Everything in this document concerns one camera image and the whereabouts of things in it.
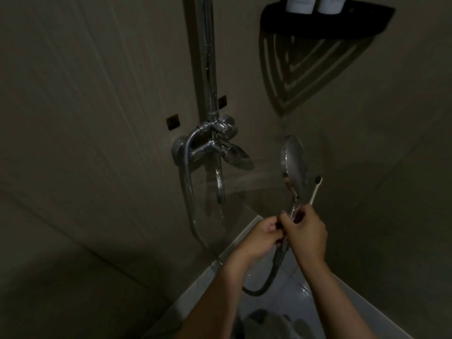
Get chrome shower hose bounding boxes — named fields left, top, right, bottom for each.
left=182, top=126, right=289, bottom=297

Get person's left hand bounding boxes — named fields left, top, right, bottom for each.
left=229, top=217, right=285, bottom=271

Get person's left forearm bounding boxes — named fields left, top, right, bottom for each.
left=175, top=253, right=255, bottom=339

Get person's right hand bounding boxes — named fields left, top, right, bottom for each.
left=278, top=203, right=328, bottom=271

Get white bottle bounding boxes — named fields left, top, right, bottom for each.
left=285, top=0, right=317, bottom=14
left=317, top=0, right=349, bottom=14

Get white shower tray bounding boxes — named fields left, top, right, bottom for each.
left=144, top=214, right=414, bottom=339

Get white toothbrush with dark bristles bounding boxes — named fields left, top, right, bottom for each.
left=309, top=175, right=323, bottom=207

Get black corner shelf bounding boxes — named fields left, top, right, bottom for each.
left=260, top=0, right=396, bottom=40

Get person's right forearm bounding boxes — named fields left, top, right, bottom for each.
left=299, top=258, right=375, bottom=339

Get chrome handheld shower head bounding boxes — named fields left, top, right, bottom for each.
left=280, top=134, right=308, bottom=252

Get chrome shower mixer faucet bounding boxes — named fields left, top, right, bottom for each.
left=172, top=114, right=255, bottom=206

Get chrome shower riser pipe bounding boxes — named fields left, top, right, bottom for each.
left=194, top=0, right=220, bottom=125

